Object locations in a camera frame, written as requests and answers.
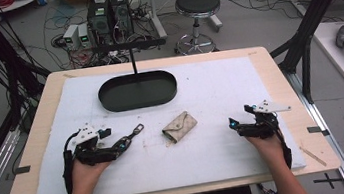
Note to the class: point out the black round stool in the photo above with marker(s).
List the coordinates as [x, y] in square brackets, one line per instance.
[197, 4]

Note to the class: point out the grey power supply unit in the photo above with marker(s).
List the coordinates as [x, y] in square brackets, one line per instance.
[84, 36]
[71, 36]

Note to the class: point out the thin wooden stick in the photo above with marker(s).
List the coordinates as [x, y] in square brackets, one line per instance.
[313, 156]

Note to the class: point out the black computer tower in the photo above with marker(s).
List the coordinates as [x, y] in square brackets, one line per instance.
[100, 24]
[121, 13]

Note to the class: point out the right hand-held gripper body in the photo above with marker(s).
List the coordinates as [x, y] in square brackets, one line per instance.
[264, 121]

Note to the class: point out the white foam mat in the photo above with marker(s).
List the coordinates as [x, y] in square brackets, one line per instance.
[208, 159]

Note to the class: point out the black oval tray stand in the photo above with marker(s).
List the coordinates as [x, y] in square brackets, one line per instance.
[138, 93]

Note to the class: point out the beige key case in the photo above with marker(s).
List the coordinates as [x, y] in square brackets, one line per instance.
[180, 126]

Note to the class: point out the black tape strip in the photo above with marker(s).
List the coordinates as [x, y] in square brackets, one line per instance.
[317, 130]
[22, 169]

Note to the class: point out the black tape cross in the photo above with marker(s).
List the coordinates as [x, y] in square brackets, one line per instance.
[328, 180]

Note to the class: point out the person's right hand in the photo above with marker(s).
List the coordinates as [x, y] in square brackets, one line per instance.
[267, 150]

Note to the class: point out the person's left hand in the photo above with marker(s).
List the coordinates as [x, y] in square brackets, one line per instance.
[86, 175]

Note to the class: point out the black metal frame strut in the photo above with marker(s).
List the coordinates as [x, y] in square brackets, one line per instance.
[313, 14]

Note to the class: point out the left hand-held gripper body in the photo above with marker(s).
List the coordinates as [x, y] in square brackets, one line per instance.
[89, 153]

